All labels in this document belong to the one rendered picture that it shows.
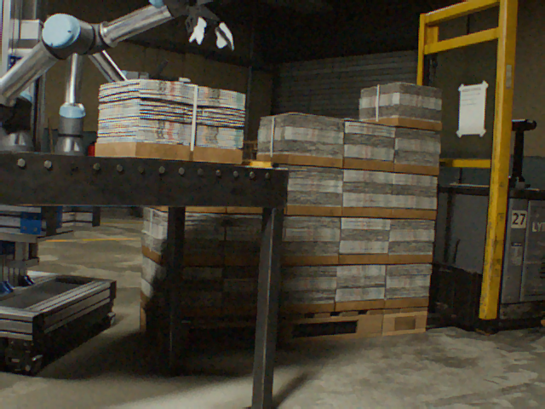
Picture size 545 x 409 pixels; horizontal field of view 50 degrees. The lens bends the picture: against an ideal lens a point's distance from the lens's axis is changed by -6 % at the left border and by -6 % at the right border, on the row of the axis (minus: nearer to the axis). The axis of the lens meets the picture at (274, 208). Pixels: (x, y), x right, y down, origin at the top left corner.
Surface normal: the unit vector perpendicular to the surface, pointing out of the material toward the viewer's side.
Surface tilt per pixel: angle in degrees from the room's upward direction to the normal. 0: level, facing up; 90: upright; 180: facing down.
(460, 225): 90
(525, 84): 90
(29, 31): 90
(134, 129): 90
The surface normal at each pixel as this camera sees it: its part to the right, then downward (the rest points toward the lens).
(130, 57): 0.72, 0.08
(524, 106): -0.70, 0.00
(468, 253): -0.91, -0.04
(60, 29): -0.23, -0.04
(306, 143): 0.42, 0.07
